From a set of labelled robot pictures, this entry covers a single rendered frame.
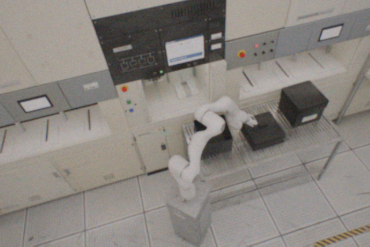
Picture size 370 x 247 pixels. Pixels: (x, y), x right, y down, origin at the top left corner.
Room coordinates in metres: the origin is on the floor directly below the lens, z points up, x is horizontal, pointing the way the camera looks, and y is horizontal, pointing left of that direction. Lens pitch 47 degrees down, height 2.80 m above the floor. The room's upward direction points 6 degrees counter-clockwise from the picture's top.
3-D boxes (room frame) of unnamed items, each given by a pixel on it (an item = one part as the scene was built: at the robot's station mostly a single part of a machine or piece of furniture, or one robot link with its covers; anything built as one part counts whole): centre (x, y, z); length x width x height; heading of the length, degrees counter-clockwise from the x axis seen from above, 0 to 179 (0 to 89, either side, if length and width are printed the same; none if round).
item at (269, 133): (1.44, -0.65, 0.83); 0.29 x 0.29 x 0.13; 13
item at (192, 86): (1.98, -0.04, 0.89); 0.22 x 0.21 x 0.04; 11
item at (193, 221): (0.96, 0.05, 0.38); 0.28 x 0.28 x 0.76; 56
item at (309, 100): (1.62, -1.05, 0.89); 0.29 x 0.29 x 0.25; 13
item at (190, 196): (0.96, 0.05, 0.85); 0.19 x 0.19 x 0.18
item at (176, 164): (0.98, 0.07, 1.07); 0.19 x 0.12 x 0.24; 43
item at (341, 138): (1.47, -0.65, 0.38); 1.30 x 0.60 x 0.76; 101
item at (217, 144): (1.42, -0.21, 0.85); 0.28 x 0.28 x 0.17; 6
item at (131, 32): (2.07, 0.15, 0.98); 0.95 x 0.88 x 1.95; 11
